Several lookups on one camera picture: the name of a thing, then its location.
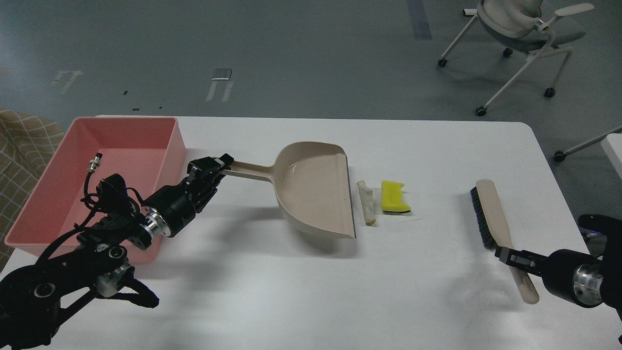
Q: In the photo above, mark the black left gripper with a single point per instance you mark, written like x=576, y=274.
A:
x=178, y=205

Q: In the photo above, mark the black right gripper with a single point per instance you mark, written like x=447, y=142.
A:
x=569, y=275

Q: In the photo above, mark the beige hand brush black bristles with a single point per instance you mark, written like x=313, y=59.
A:
x=495, y=232

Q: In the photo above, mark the beige plastic dustpan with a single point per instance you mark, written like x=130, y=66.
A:
x=312, y=187

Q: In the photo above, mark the bread slice piece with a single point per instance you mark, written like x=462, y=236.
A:
x=367, y=201

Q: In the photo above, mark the yellow sponge piece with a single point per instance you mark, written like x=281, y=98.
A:
x=391, y=200

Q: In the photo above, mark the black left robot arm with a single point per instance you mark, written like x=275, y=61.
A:
x=90, y=262

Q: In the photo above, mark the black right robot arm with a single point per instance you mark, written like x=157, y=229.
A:
x=610, y=228

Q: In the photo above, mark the pink plastic bin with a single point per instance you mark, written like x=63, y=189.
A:
x=148, y=152

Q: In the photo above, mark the beige checkered cloth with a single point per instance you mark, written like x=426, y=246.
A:
x=27, y=144

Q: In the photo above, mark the white office chair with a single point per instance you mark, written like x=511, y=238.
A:
x=529, y=27

